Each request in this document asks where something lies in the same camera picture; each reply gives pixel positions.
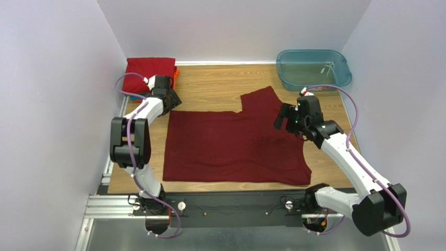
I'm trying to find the maroon t shirt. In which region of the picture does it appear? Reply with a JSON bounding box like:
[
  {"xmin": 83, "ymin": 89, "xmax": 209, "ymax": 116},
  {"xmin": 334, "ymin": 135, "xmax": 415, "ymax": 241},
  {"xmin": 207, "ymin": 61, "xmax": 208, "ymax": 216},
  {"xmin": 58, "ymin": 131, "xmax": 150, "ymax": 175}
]
[{"xmin": 163, "ymin": 87, "xmax": 311, "ymax": 186}]

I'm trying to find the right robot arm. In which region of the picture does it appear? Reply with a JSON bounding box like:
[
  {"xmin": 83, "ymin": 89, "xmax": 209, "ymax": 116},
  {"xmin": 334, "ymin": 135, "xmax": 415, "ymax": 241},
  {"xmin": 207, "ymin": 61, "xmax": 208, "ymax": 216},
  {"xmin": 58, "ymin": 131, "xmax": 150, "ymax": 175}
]
[{"xmin": 274, "ymin": 95, "xmax": 411, "ymax": 238}]

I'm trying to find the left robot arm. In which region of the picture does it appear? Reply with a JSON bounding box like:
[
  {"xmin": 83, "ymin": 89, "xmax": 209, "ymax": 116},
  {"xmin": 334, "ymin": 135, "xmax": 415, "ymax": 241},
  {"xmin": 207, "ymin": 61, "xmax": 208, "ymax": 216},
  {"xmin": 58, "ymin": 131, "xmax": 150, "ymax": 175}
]
[{"xmin": 109, "ymin": 74, "xmax": 182, "ymax": 215}]

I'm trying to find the folded red t shirt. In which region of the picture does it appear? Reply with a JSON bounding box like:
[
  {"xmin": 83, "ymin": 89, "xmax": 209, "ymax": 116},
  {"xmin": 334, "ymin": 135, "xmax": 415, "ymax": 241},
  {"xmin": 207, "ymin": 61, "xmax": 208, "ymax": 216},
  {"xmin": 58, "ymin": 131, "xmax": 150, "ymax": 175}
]
[{"xmin": 122, "ymin": 58, "xmax": 176, "ymax": 94}]

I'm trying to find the folded green t shirt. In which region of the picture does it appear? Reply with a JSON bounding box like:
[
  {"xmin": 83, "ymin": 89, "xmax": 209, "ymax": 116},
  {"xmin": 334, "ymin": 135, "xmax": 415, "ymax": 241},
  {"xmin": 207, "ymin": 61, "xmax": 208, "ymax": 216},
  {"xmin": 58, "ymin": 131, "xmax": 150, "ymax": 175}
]
[{"xmin": 123, "ymin": 92, "xmax": 145, "ymax": 98}]

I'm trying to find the teal plastic bin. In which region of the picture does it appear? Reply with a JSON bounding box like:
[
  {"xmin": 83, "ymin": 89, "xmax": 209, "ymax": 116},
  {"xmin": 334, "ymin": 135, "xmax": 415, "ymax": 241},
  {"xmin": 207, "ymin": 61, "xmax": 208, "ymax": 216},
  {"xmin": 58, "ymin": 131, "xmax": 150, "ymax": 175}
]
[{"xmin": 276, "ymin": 49, "xmax": 352, "ymax": 92}]

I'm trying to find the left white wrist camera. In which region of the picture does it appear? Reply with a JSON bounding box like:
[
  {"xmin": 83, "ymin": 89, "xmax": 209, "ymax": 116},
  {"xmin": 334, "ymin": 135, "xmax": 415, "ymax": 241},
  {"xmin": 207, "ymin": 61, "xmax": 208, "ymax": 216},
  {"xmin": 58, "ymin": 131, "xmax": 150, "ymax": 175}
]
[{"xmin": 143, "ymin": 75, "xmax": 156, "ymax": 92}]

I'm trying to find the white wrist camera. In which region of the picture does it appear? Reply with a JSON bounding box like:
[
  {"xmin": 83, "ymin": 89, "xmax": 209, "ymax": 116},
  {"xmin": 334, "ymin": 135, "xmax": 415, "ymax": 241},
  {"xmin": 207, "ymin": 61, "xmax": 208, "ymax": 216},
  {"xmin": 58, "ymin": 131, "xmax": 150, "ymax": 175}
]
[
  {"xmin": 299, "ymin": 87, "xmax": 314, "ymax": 97},
  {"xmin": 143, "ymin": 75, "xmax": 156, "ymax": 92}
]

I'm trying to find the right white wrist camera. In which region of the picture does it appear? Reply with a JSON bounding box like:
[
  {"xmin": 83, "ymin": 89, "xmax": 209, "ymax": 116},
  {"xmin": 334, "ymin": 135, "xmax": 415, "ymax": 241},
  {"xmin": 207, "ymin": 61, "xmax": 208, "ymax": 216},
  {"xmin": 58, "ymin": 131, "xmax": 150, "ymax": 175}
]
[{"xmin": 299, "ymin": 87, "xmax": 314, "ymax": 97}]

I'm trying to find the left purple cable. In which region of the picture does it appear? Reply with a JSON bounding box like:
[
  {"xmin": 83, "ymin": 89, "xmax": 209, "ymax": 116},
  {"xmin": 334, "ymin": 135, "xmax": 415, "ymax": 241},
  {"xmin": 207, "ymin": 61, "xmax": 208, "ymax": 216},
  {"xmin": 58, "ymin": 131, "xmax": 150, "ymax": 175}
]
[{"xmin": 115, "ymin": 72, "xmax": 182, "ymax": 239}]

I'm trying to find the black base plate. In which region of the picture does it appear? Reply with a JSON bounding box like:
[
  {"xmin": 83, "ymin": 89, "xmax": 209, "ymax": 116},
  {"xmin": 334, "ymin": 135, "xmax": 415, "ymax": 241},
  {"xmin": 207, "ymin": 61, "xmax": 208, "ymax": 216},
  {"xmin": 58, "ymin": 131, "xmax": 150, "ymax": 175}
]
[{"xmin": 96, "ymin": 187, "xmax": 374, "ymax": 235}]

